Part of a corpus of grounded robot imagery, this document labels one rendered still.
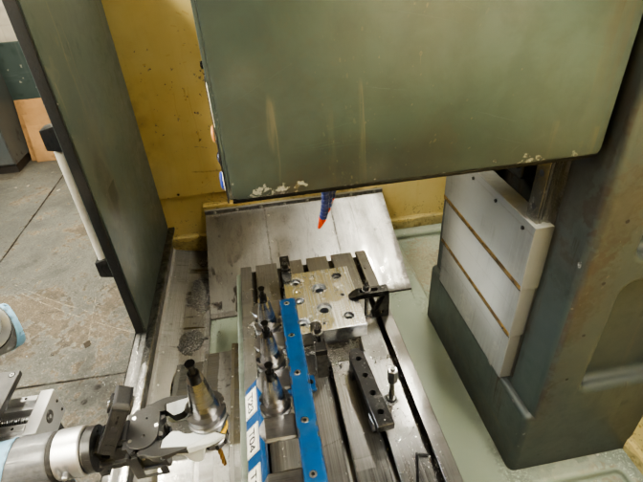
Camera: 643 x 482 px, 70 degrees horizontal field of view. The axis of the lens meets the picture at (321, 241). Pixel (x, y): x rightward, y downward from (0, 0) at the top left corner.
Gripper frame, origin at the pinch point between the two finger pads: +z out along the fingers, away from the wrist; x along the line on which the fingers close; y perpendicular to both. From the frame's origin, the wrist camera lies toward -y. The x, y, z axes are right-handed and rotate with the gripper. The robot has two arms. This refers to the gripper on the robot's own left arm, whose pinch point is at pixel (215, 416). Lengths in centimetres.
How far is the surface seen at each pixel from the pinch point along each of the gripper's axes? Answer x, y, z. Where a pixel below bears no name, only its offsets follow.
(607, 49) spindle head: -20, -43, 68
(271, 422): -6.5, 13.9, 7.4
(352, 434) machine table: -20, 46, 25
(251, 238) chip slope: -136, 59, 1
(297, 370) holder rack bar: -16.8, 13.1, 13.7
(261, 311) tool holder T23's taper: -31.4, 8.6, 7.9
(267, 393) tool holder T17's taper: -9.4, 9.1, 7.6
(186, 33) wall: -153, -30, -9
